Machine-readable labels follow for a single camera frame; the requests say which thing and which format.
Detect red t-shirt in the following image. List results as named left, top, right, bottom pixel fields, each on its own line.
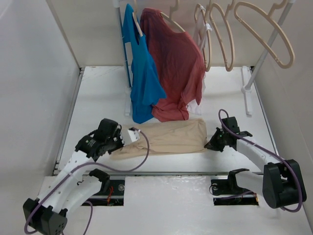
left=140, top=8, right=197, bottom=122

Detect beige hanger under blue shirt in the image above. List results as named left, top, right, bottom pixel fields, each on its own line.
left=133, top=0, right=143, bottom=38

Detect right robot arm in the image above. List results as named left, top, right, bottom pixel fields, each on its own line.
left=204, top=117, right=307, bottom=213

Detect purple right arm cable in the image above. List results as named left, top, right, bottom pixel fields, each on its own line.
left=218, top=108, right=306, bottom=212

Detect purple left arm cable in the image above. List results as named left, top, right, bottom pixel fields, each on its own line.
left=23, top=127, right=150, bottom=235

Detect blue t-shirt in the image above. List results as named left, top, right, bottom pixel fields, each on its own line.
left=122, top=4, right=166, bottom=124

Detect beige hanger under red shirt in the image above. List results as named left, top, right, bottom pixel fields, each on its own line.
left=160, top=0, right=185, bottom=33

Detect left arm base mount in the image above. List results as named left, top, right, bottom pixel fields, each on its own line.
left=88, top=178, right=125, bottom=206

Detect beige hanger under white garment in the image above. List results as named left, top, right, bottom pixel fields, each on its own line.
left=193, top=3, right=212, bottom=72

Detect beige trousers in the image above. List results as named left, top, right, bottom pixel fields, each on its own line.
left=110, top=118, right=207, bottom=160

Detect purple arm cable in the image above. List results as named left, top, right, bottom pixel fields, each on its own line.
left=218, top=108, right=306, bottom=212
left=23, top=127, right=150, bottom=235

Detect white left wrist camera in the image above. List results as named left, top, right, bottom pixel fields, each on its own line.
left=123, top=127, right=140, bottom=145

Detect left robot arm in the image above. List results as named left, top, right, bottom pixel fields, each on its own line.
left=22, top=118, right=124, bottom=235

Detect white garment on hanger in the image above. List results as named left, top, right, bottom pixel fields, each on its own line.
left=186, top=5, right=212, bottom=116

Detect beige hanger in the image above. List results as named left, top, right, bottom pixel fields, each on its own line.
left=133, top=0, right=143, bottom=38
left=208, top=0, right=236, bottom=72
left=160, top=0, right=185, bottom=33
left=233, top=0, right=295, bottom=69
left=193, top=3, right=212, bottom=72

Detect white clothes rack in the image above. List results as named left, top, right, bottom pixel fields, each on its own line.
left=112, top=0, right=296, bottom=118

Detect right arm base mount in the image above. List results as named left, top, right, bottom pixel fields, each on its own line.
left=209, top=168, right=259, bottom=206

